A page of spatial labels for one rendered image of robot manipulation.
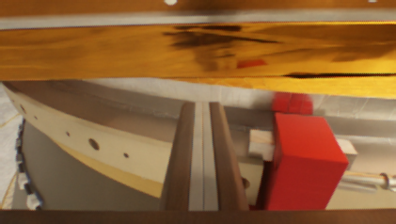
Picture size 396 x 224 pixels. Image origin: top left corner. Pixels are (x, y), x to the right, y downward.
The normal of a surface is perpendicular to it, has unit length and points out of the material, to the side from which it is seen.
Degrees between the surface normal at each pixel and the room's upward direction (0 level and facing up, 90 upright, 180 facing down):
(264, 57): 90
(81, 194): 62
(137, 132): 0
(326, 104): 90
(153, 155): 90
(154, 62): 90
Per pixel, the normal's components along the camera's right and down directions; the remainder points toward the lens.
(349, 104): -0.19, 0.51
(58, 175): -0.52, -0.02
